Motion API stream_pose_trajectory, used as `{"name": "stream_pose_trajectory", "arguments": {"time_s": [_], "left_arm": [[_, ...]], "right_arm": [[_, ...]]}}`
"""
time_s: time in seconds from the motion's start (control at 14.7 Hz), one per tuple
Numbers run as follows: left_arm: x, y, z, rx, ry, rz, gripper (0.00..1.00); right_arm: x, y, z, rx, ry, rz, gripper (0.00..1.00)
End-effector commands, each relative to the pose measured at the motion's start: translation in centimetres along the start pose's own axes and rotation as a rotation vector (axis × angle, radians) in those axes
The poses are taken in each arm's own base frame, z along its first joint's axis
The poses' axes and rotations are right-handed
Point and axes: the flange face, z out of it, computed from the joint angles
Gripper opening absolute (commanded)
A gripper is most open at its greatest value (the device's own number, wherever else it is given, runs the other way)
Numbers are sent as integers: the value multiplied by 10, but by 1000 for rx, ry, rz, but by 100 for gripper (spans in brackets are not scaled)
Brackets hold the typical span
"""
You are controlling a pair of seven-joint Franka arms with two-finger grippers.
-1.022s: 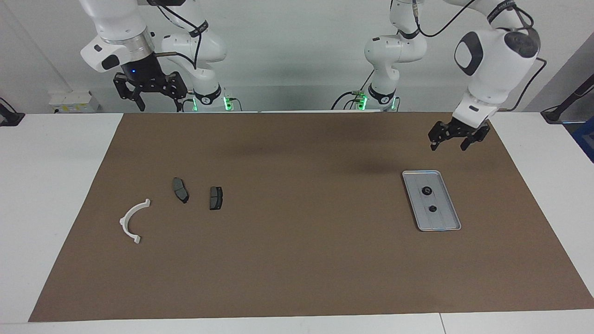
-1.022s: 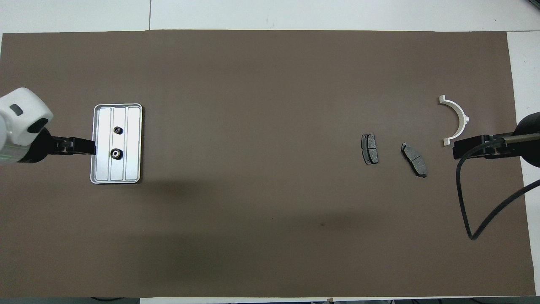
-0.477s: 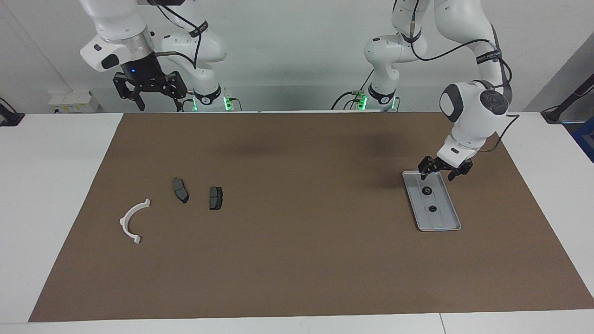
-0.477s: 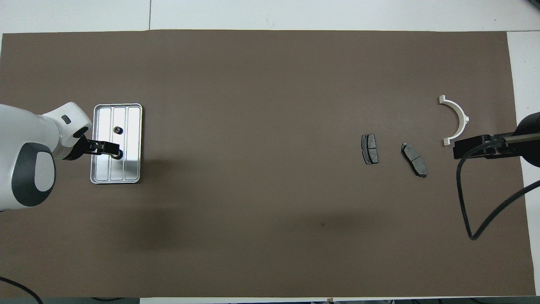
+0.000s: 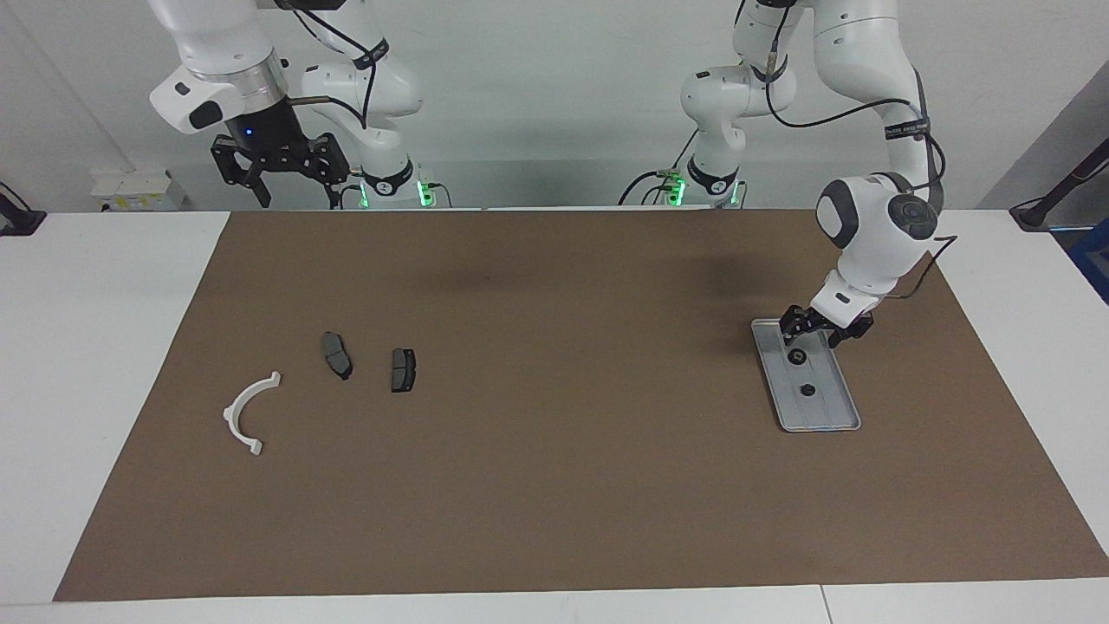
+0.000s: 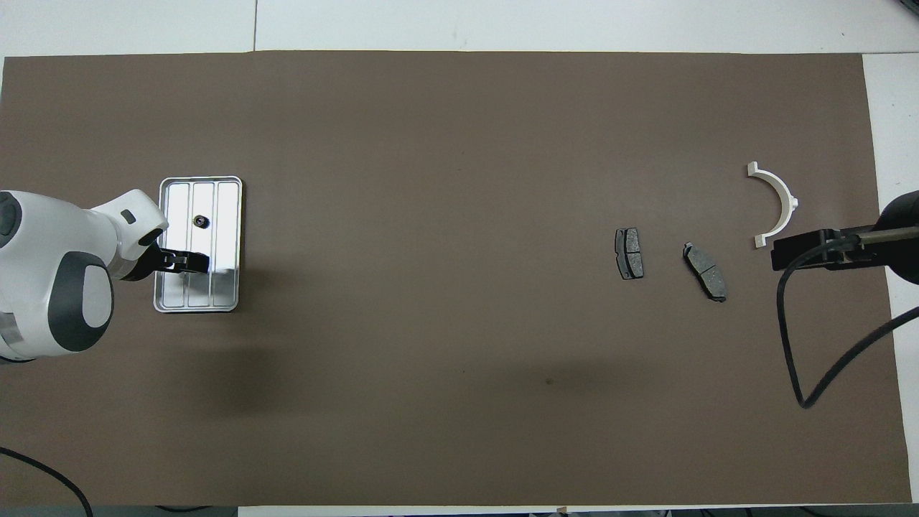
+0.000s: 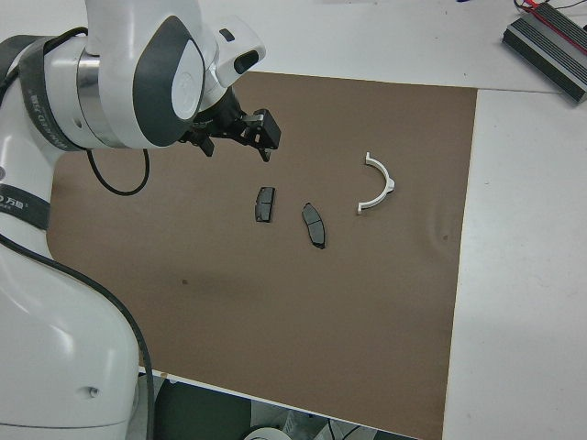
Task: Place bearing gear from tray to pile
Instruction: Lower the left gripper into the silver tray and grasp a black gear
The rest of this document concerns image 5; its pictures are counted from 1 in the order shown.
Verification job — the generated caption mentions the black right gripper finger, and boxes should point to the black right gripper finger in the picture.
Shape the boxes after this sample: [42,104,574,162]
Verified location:
[212,139,272,209]
[299,133,349,209]

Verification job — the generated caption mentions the silver metal tray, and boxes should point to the silver metal tray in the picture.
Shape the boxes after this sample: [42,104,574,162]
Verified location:
[750,317,863,433]

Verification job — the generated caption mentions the white power strip box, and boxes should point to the white power strip box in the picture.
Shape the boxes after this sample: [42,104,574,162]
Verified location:
[90,169,187,213]

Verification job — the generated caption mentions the dark curved brake pad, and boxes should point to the dark curved brake pad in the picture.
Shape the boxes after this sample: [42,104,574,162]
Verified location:
[321,331,353,381]

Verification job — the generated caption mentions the black table clamp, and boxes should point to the black table clamp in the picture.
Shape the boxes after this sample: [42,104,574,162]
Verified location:
[0,182,47,237]

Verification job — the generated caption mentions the brown table mat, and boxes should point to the brown table mat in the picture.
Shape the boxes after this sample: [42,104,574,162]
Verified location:
[52,208,1109,603]

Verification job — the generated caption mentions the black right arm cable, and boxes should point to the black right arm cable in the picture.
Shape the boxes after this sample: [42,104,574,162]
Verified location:
[277,0,388,122]

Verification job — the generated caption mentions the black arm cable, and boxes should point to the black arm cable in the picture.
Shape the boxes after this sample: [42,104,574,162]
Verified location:
[277,0,388,122]
[736,0,958,300]

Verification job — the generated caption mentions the black base cables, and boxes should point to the black base cables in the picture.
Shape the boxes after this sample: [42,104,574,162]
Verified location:
[618,130,699,206]

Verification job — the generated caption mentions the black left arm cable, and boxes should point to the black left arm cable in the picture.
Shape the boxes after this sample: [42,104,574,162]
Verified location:
[736,0,958,300]

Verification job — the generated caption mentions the white semicircular plastic bracket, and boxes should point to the white semicircular plastic bracket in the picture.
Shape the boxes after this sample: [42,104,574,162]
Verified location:
[223,371,282,457]

